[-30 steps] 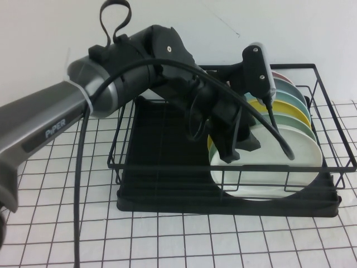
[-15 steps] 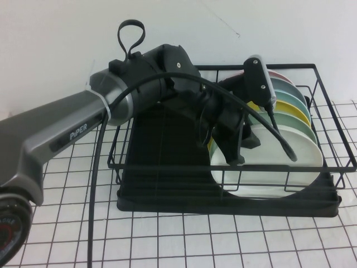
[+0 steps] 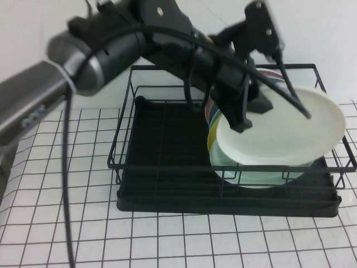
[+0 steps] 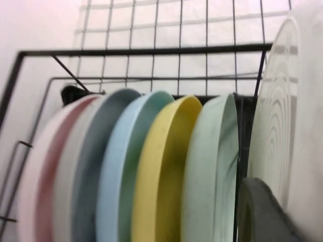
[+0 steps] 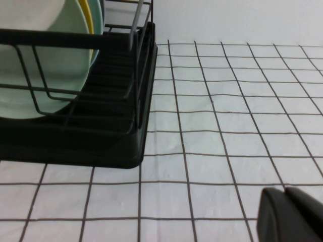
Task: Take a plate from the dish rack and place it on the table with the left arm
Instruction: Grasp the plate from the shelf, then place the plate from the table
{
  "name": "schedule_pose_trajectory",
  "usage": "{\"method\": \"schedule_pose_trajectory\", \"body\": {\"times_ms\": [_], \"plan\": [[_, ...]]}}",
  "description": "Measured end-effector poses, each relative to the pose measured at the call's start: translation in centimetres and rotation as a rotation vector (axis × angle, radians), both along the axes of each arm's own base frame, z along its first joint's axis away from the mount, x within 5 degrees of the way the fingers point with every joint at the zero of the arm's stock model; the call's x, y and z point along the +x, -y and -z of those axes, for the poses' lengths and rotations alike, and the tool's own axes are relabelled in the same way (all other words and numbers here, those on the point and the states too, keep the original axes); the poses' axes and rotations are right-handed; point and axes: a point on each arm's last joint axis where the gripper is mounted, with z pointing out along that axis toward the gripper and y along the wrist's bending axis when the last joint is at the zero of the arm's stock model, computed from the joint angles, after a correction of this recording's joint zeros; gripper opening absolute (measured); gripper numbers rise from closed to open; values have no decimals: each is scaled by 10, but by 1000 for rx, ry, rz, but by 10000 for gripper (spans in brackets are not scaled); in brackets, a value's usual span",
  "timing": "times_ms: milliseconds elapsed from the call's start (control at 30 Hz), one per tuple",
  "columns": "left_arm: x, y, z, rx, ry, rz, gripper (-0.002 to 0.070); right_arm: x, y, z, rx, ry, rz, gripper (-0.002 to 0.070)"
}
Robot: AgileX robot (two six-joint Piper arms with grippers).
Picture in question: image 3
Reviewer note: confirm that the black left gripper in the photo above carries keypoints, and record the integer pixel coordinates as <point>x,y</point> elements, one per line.
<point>234,83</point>

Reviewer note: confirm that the white black-grid tablecloth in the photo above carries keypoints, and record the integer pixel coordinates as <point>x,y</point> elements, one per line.
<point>195,240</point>

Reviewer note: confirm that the pink plate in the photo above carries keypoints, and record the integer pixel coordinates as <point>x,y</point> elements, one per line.
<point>272,74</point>

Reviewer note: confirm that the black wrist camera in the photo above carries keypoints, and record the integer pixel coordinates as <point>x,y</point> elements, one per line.
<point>259,25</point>

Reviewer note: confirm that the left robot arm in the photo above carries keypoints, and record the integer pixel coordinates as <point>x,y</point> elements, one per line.
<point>117,53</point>

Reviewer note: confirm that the light green plate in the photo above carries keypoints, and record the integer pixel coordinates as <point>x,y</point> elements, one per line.
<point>251,176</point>

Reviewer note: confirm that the yellow plate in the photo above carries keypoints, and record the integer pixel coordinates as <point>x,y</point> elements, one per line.
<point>212,136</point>

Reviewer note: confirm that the white plate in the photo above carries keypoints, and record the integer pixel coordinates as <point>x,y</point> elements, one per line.
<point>293,139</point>

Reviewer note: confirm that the black plastic drip tray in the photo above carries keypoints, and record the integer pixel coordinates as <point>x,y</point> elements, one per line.
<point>167,134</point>

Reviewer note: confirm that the teal plate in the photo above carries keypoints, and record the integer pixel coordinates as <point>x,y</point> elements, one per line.
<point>214,120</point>

